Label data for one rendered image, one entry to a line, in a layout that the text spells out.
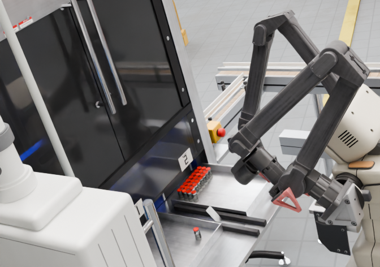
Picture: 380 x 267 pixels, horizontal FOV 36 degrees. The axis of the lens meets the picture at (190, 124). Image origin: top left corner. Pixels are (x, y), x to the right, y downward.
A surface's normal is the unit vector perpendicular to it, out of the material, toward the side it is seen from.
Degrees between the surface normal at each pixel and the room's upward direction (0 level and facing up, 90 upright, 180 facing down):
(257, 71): 82
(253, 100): 82
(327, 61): 81
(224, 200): 0
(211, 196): 0
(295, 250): 0
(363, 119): 48
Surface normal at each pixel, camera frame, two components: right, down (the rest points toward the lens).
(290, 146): -0.51, 0.51
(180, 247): -0.25, -0.86
